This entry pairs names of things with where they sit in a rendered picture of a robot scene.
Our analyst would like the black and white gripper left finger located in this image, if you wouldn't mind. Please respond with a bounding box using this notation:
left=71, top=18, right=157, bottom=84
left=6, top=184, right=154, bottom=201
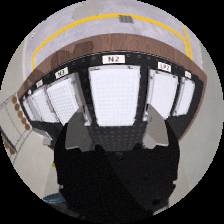
left=54, top=105, right=92, bottom=185

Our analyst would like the black perforated work table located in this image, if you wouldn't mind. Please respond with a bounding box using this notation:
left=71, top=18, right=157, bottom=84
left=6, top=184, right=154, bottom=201
left=18, top=50, right=204, bottom=151

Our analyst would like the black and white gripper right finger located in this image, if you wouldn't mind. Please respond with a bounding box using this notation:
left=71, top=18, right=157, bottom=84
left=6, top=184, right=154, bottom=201
left=142, top=103, right=180, bottom=181

